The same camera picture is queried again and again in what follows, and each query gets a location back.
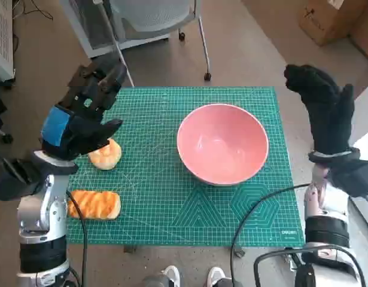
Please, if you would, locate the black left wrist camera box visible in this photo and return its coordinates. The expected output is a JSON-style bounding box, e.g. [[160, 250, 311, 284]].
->
[[0, 152, 49, 201]]

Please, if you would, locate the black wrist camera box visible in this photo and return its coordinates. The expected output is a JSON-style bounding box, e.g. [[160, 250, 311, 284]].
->
[[327, 158, 368, 206], [0, 152, 49, 201]]

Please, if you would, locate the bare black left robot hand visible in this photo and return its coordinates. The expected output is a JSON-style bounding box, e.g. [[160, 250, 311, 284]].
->
[[39, 61, 128, 161]]

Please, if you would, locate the rectangular toy bread loaf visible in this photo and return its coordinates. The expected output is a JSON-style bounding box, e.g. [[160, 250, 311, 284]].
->
[[66, 190, 121, 221]]

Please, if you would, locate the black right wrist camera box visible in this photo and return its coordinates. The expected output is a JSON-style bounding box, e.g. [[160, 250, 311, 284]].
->
[[327, 158, 368, 206]]

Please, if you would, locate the long black right arm cable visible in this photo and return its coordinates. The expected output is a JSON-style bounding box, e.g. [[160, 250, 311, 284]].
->
[[230, 184, 310, 287]]

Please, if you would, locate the round toy bread bun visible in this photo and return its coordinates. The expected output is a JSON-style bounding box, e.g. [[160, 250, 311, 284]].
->
[[87, 138, 123, 170]]

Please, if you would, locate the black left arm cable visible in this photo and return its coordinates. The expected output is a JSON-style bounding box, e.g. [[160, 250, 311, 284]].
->
[[66, 190, 89, 287]]

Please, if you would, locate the pink bowl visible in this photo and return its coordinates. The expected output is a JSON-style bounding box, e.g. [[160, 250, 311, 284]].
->
[[176, 103, 269, 187]]

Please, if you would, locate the white framed cart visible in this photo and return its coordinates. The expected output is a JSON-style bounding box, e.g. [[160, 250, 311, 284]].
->
[[59, 0, 171, 59]]

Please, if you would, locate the looped black right arm cable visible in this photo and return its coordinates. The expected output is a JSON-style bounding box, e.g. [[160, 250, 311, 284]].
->
[[254, 247, 367, 287]]

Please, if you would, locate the white perforated metal cabinet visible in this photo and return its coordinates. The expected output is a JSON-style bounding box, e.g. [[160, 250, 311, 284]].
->
[[0, 0, 16, 83]]

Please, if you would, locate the white board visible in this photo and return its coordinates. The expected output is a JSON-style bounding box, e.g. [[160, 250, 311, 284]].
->
[[349, 127, 368, 164]]

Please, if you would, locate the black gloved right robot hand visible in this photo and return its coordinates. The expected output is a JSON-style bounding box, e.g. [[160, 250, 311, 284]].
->
[[284, 63, 355, 156]]

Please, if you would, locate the brown cardboard box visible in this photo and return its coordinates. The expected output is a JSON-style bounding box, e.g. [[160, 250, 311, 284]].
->
[[299, 0, 368, 46]]

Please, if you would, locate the white mesh office chair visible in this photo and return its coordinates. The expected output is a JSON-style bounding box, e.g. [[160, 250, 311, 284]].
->
[[108, 0, 213, 82]]

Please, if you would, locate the green cutting mat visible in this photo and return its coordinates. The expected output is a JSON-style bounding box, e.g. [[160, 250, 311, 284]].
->
[[65, 86, 306, 248]]

